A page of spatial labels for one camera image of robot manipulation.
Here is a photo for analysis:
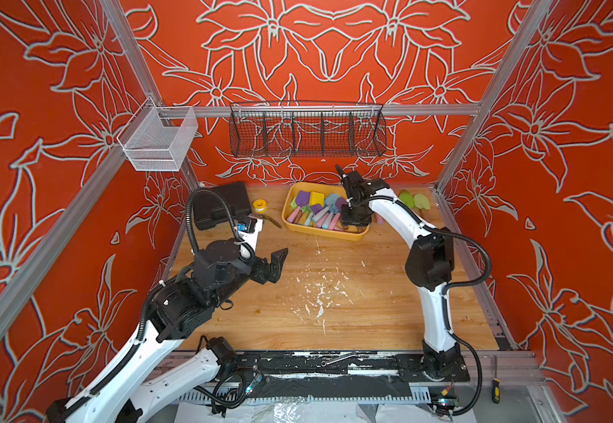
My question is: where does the pale green shovel wooden handle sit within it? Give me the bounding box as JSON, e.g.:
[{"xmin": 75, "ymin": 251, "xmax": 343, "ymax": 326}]
[{"xmin": 413, "ymin": 193, "xmax": 432, "ymax": 211}]

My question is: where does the yellow shovel purple handle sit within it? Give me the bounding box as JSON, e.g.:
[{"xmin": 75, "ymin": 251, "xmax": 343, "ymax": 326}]
[{"xmin": 306, "ymin": 191, "xmax": 325, "ymax": 226}]

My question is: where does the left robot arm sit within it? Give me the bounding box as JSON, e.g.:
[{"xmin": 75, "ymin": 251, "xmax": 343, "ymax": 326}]
[{"xmin": 46, "ymin": 189, "xmax": 288, "ymax": 422}]

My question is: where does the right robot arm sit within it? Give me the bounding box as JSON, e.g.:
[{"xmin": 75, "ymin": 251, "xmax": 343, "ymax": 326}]
[{"xmin": 336, "ymin": 166, "xmax": 493, "ymax": 419}]

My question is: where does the light blue shovel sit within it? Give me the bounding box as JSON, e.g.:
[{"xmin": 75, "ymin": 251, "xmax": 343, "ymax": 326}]
[{"xmin": 313, "ymin": 194, "xmax": 342, "ymax": 230}]

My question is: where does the yellow plastic storage box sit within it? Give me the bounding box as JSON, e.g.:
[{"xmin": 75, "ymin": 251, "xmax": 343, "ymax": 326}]
[{"xmin": 281, "ymin": 182, "xmax": 370, "ymax": 241}]

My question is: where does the metal valve fitting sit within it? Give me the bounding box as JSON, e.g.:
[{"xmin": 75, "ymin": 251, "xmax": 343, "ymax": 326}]
[{"xmin": 255, "ymin": 213, "xmax": 282, "ymax": 229}]

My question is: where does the yellow tape roll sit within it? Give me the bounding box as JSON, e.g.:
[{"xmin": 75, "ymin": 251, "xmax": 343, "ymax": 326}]
[{"xmin": 252, "ymin": 198, "xmax": 268, "ymax": 213}]

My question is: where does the black plastic tool case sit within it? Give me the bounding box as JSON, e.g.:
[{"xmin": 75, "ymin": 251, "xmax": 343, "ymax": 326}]
[{"xmin": 193, "ymin": 182, "xmax": 252, "ymax": 231}]

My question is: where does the purple pointed shovel pink handle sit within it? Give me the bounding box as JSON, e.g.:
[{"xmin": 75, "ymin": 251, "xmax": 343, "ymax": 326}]
[{"xmin": 286, "ymin": 190, "xmax": 311, "ymax": 224}]

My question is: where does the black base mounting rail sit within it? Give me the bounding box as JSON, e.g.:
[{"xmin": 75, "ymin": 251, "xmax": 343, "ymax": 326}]
[{"xmin": 236, "ymin": 350, "xmax": 476, "ymax": 384}]

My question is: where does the black wire wall basket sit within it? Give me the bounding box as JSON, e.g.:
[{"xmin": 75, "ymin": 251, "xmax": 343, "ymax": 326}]
[{"xmin": 229, "ymin": 100, "xmax": 389, "ymax": 159}]

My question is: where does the white cable duct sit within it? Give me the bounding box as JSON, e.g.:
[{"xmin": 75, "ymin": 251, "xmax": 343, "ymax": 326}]
[{"xmin": 179, "ymin": 385, "xmax": 432, "ymax": 407}]

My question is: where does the white mesh wall basket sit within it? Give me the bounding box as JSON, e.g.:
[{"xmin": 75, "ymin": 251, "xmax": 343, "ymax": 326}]
[{"xmin": 117, "ymin": 96, "xmax": 199, "ymax": 172}]

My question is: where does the yellow handled screwdriver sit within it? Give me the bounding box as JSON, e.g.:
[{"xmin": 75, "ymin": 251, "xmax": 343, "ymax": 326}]
[{"xmin": 491, "ymin": 378, "xmax": 501, "ymax": 404}]

